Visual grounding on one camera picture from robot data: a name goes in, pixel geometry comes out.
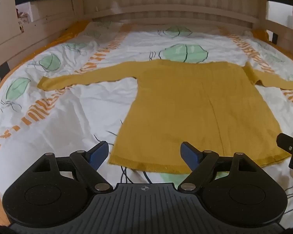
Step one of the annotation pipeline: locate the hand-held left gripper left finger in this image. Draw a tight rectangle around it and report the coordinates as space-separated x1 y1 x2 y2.
33 141 114 193

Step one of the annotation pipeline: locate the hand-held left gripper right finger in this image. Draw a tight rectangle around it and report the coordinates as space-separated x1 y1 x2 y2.
178 141 259 193

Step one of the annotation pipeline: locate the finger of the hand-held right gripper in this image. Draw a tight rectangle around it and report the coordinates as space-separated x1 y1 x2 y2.
276 133 293 170

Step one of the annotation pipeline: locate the mustard yellow knit sweater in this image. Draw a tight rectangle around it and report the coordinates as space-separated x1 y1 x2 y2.
37 59 293 175

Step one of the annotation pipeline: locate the white printed duvet cover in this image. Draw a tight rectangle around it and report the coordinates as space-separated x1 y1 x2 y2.
0 21 293 227

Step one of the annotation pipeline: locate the colourful clutter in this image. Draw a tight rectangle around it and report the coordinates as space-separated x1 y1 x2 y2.
15 8 30 30

